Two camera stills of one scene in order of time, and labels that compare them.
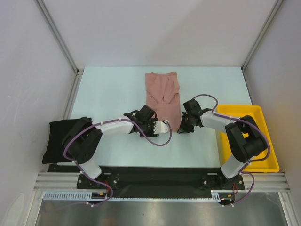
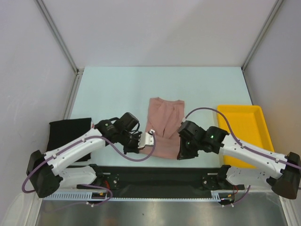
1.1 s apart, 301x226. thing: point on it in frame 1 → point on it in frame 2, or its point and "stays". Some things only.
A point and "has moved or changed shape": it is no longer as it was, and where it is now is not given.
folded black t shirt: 59,131 stays
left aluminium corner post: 56,32 stays
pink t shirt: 162,94 has moved or changed shape
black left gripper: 150,133 → 134,149
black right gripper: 183,129 → 183,153
